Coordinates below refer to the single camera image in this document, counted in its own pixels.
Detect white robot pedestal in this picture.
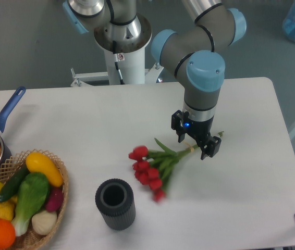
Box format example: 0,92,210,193
70,12,166,88

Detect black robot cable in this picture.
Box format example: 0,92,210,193
112,40,126,85

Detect red tulip bouquet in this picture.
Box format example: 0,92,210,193
128,131,225,203

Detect yellow squash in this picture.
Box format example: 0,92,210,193
26,152,64,188

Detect dark grey ribbed vase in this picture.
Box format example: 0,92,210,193
95,178,136,231

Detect orange fruit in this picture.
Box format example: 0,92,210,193
0,219,16,249

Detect green cucumber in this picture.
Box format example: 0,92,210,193
0,165,30,203

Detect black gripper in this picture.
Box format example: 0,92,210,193
171,110,222,160

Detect green bok choy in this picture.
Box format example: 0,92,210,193
11,172,50,237

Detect white garlic bulb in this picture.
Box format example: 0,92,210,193
32,210,57,235

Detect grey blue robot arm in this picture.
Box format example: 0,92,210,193
63,1,247,158

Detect purple red radish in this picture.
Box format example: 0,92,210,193
45,187,64,212

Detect woven wicker basket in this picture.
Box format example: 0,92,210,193
0,149,69,249

